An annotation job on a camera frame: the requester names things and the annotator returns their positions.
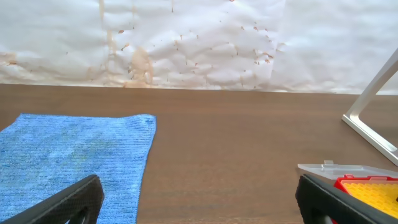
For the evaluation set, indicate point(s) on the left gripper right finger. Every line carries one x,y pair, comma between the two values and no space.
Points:
323,199

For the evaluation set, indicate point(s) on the white and blue stand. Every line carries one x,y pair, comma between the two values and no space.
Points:
370,118

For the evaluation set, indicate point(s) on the red and yellow tip box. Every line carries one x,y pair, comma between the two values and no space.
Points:
370,186

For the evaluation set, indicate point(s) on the blue cloth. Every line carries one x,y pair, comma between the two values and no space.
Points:
68,149

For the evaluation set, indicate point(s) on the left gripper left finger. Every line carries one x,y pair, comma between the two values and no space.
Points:
74,200

